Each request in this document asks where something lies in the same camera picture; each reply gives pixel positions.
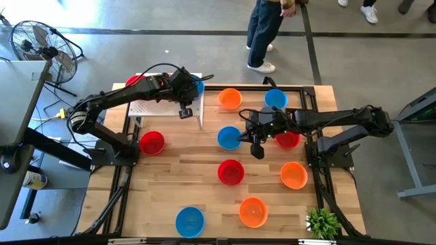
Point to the black floor fan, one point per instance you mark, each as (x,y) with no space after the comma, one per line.
(49,52)

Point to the grey metal stand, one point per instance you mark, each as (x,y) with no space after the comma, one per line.
(408,160)

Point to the red plastic mini bowl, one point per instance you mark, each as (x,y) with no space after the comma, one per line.
(133,81)
(231,172)
(289,141)
(152,143)

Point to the grey desk with black legs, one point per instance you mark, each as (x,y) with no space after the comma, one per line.
(17,102)

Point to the orange plastic mini bowl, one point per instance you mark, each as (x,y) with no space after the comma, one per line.
(293,175)
(253,212)
(230,98)

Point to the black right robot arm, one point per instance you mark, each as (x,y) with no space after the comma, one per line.
(340,117)

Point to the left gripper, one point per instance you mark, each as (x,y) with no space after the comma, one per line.
(189,97)

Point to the green potted plant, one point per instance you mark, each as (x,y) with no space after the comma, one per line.
(323,223)

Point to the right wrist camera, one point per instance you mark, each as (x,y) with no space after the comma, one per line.
(267,115)

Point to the black caster wheel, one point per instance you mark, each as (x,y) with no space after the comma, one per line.
(33,218)

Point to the yellow power plug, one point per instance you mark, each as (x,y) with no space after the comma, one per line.
(62,113)

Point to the white and yellow can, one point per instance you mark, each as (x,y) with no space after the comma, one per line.
(35,181)

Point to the black round device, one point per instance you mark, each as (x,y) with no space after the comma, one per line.
(8,165)

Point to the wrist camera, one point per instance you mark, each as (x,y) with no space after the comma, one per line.
(178,79)
(267,115)

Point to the black curved hook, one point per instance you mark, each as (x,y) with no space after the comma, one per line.
(270,81)

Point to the white paper sheet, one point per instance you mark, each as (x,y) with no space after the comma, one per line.
(80,146)

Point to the person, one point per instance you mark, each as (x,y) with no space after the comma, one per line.
(405,6)
(369,13)
(262,27)

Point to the blue plastic mini bowl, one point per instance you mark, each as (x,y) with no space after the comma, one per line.
(201,86)
(190,222)
(276,98)
(227,139)

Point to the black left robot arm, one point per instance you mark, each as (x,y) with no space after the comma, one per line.
(119,95)

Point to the black aluminium table frame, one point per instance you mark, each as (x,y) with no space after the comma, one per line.
(255,87)

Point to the silver metal bracket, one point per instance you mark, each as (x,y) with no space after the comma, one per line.
(126,241)
(316,242)

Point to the white perforated metal shelf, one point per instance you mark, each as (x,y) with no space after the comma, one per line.
(160,109)

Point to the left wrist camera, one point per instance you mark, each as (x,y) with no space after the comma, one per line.
(178,79)

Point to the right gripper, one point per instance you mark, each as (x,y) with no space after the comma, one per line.
(267,131)

